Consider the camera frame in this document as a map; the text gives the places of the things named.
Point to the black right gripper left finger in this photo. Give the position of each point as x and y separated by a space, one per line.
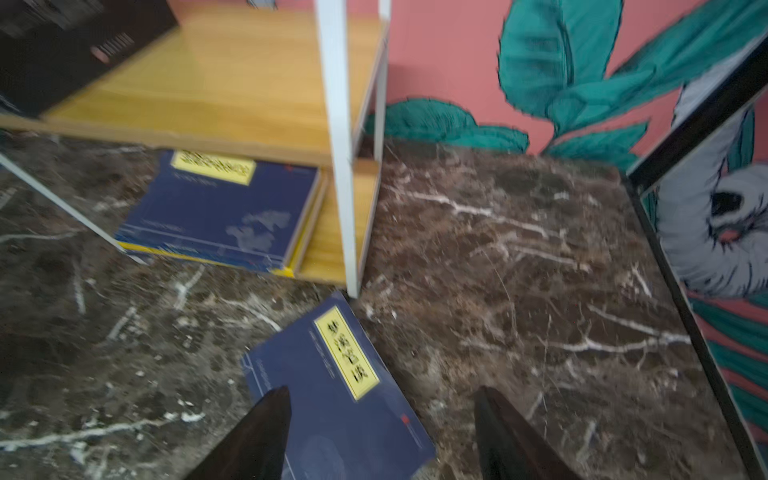
255 447

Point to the dark blue book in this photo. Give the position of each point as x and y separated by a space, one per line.
222 210
350 419

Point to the wooden shelf with white frame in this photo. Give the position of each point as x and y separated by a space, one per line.
298 87

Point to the black book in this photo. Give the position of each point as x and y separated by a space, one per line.
52 49

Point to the yellow book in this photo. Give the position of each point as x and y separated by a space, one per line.
294 252

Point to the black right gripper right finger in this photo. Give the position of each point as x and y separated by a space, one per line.
508 446

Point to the black right frame post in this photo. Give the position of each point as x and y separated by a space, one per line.
709 214

